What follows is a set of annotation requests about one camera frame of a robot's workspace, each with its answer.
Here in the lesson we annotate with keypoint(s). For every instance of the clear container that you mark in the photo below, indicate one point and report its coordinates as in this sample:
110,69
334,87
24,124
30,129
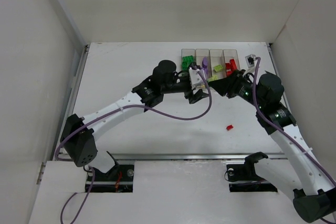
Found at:
187,52
231,54
200,54
217,58

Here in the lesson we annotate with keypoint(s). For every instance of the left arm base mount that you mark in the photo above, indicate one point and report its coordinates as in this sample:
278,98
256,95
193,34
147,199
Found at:
110,176

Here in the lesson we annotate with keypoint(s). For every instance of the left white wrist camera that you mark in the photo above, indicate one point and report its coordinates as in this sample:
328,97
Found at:
197,78

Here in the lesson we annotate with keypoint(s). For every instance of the small purple lego brick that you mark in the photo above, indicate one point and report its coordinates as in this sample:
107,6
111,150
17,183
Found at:
205,63

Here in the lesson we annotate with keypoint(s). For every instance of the light green lego brick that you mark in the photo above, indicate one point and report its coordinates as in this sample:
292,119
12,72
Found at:
218,68

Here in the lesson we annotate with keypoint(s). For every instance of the aluminium rail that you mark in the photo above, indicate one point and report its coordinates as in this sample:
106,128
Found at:
168,157

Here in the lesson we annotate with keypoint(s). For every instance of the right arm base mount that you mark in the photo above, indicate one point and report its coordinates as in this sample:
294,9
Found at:
242,177

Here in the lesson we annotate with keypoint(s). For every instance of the pale green lego brick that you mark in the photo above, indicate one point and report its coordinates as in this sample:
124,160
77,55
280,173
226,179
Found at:
213,78

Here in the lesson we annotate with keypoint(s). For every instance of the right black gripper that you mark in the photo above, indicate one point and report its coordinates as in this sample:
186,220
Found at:
232,85

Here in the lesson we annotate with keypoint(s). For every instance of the long green lego brick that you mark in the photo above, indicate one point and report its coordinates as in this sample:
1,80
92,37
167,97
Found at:
187,62

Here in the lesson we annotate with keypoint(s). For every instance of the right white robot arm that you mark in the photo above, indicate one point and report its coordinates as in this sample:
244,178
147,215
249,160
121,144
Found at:
311,191

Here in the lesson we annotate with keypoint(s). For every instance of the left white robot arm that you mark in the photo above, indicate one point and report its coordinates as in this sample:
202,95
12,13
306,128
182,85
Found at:
80,134

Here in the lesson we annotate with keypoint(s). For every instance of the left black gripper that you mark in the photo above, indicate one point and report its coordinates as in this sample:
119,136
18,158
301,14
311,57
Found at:
190,93

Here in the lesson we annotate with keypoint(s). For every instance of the red square lego brick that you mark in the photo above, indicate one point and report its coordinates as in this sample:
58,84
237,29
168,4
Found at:
228,69

